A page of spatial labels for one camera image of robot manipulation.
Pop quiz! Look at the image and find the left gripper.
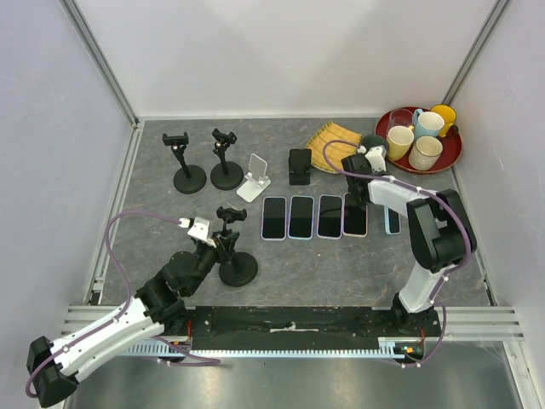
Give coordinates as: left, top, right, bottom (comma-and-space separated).
186, 229, 239, 295

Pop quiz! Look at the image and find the cream case phone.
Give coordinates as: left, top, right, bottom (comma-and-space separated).
342, 193, 368, 238

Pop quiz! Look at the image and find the black pole stand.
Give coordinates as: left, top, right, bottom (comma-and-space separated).
216, 206, 258, 287
162, 132, 207, 194
210, 128, 244, 191

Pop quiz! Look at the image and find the purple phone from pole stand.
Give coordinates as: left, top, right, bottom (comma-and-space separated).
317, 194, 343, 239

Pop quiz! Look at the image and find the light blue case phone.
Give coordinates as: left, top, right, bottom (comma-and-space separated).
288, 195, 314, 240

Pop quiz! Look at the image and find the lavender case phone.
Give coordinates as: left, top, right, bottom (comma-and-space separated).
261, 197, 287, 241

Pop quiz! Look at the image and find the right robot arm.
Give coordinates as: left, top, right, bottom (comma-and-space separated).
341, 153, 476, 336

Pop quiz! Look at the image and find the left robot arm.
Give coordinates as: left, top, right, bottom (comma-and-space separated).
26, 229, 240, 408

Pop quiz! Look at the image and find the black folding phone stand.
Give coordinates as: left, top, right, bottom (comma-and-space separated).
289, 148, 312, 186

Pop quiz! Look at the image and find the white folding phone stand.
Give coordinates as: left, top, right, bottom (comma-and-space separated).
237, 153, 271, 203

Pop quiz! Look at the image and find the yellow bamboo tray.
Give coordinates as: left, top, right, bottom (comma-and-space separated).
305, 121, 362, 174

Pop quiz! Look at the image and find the dark green mug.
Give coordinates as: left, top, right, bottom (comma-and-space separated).
361, 135, 388, 158

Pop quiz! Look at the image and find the pale yellow cup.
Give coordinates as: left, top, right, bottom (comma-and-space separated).
387, 125, 415, 161

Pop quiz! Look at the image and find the cream textured cup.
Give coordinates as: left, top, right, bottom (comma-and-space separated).
409, 135, 443, 171

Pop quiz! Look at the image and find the clear glass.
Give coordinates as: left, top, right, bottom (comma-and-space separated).
387, 108, 413, 131

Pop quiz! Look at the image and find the light blue mug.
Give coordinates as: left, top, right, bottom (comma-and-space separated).
413, 108, 445, 140

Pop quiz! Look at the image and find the red round tray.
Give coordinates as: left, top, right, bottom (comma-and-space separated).
375, 107, 463, 175

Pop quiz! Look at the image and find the yellow mug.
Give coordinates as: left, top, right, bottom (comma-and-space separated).
431, 104, 456, 137

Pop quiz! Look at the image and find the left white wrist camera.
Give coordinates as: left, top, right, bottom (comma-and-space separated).
178, 217, 216, 248

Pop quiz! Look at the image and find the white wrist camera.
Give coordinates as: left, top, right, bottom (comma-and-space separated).
178, 217, 216, 248
357, 145, 387, 175

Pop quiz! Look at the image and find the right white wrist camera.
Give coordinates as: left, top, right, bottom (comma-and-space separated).
357, 145, 387, 175

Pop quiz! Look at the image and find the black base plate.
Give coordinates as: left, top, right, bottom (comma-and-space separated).
164, 306, 441, 352

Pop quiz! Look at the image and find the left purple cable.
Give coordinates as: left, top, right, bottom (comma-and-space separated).
25, 210, 222, 397

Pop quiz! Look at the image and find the purple cable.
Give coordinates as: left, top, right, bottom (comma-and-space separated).
25, 210, 222, 397
322, 140, 476, 370

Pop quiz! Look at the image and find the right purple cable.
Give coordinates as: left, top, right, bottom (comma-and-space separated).
322, 140, 476, 370

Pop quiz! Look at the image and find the grey cable duct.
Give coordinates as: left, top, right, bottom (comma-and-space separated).
120, 339, 404, 360

